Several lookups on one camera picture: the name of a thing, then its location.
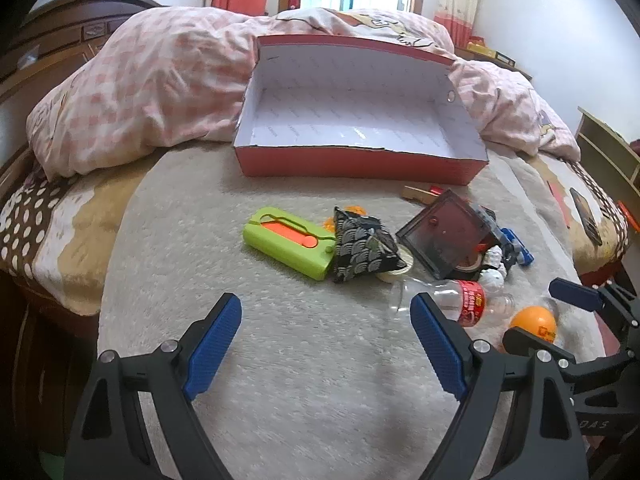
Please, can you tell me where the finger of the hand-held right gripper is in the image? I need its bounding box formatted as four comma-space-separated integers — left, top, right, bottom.
548, 278, 640, 341
502, 326, 632, 386

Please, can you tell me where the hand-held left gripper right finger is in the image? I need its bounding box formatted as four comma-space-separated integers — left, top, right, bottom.
409, 292, 591, 480

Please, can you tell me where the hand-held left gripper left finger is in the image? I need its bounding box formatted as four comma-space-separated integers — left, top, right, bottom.
65, 292, 243, 480

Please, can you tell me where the orange ball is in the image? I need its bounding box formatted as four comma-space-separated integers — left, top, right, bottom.
510, 305, 558, 346

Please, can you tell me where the clear plastic bottle red label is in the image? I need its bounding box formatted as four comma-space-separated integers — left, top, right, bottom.
389, 278, 516, 328

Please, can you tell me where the blue plastic piece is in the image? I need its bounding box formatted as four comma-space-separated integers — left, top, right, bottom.
500, 227, 535, 267

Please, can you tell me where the beige round disc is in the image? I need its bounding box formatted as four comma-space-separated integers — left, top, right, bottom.
375, 255, 416, 283

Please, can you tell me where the dark transparent square box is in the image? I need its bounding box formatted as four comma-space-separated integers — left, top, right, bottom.
396, 189, 493, 281

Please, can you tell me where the green case with orange slider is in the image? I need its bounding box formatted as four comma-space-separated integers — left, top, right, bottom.
243, 206, 338, 281

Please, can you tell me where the black patterned pouch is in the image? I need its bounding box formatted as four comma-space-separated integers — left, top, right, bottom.
332, 206, 408, 284

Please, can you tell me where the wooden piece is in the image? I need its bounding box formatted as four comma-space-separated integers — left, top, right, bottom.
403, 185, 436, 206

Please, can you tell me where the red cardboard box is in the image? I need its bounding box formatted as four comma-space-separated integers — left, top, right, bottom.
233, 34, 489, 184

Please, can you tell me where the dark phone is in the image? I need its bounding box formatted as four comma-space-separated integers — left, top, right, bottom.
570, 187, 603, 246

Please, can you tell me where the beige fuzzy blanket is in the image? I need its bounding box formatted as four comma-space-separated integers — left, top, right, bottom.
97, 145, 606, 480

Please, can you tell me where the red card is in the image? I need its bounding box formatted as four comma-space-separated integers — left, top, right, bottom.
547, 180, 571, 228

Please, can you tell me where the orange plastic item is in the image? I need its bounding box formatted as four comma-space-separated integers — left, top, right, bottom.
617, 201, 640, 233

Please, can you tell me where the light wooden shelf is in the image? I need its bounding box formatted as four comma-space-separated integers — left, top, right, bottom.
575, 106, 640, 233

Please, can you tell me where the brown dotted bedsheet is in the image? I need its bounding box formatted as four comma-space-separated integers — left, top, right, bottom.
0, 145, 632, 321

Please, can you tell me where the wooden desk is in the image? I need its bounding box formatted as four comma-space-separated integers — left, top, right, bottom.
455, 47, 533, 81

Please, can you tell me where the yellow box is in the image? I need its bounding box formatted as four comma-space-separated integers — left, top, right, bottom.
467, 35, 516, 66

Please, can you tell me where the pink checkered quilt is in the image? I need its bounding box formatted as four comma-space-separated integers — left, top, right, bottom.
26, 6, 582, 178

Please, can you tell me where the dark wooden headboard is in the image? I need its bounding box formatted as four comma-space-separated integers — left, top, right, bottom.
0, 0, 166, 171

